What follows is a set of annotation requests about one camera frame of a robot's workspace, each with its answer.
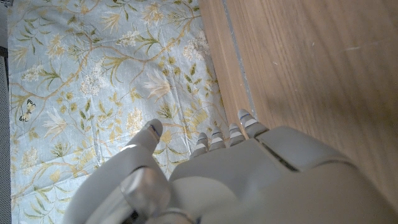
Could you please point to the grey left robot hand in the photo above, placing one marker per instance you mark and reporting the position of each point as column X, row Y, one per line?
column 264, row 180

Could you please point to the floral light blue backdrop cloth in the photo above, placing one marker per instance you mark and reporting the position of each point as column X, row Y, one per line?
column 93, row 77

